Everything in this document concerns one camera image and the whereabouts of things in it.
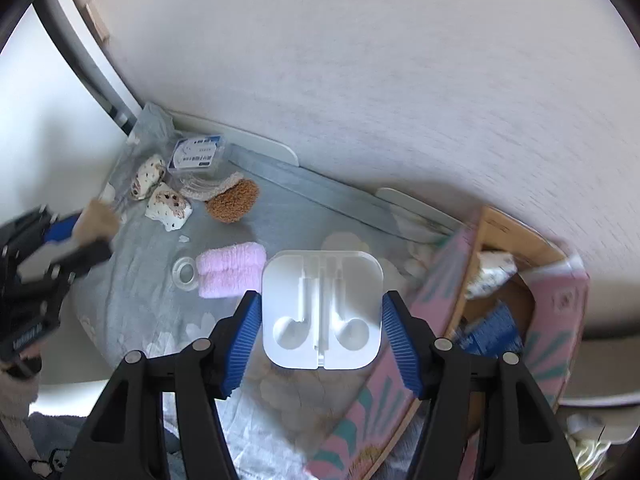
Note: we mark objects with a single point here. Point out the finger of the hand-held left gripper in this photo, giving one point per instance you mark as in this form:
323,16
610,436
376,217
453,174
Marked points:
85,257
62,230

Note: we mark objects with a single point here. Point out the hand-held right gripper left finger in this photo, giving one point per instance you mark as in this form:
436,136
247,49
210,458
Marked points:
245,345

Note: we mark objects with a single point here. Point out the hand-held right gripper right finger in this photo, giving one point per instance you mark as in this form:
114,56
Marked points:
402,345

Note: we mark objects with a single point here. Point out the small beige object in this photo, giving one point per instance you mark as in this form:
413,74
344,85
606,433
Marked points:
97,220

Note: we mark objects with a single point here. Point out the white earphone case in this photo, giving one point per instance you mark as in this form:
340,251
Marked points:
322,310

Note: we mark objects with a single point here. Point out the blue wipes packet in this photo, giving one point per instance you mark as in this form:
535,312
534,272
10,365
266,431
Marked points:
492,332

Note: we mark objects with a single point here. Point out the white ink-print sachet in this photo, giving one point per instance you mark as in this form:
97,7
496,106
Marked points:
492,270

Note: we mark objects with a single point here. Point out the pink cardboard box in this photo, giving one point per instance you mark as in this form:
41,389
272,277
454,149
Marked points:
560,310

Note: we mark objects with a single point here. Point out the person's left forearm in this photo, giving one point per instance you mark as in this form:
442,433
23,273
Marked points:
15,390

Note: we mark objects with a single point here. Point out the grey desktop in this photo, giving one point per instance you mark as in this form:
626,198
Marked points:
310,185

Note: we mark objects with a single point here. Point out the light blue floral sheet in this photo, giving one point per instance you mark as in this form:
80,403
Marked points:
140,280

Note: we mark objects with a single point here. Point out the pink fluffy roll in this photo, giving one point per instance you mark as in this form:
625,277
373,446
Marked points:
230,270

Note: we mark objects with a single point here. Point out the small clear plastic piece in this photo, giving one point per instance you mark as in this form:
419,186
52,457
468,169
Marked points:
184,238

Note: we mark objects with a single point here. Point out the blue-grey fleece clothing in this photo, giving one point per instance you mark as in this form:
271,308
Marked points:
50,442

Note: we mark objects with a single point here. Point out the clear plastic bag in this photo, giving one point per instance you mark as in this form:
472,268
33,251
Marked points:
150,122

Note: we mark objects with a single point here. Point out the white desk edge guard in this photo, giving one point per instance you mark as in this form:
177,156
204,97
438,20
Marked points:
240,141
415,206

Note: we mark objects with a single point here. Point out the brown fluffy scrunchie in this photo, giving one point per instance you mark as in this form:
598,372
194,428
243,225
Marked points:
232,201

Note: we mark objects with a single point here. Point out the white dental floss box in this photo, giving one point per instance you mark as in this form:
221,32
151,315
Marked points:
197,155

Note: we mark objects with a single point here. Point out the white plastic bag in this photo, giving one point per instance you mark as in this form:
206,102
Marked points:
590,442

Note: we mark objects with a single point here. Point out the white window frame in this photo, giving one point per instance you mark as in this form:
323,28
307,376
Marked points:
95,55

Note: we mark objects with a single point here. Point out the wooden wall block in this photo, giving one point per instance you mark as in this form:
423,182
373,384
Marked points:
97,20

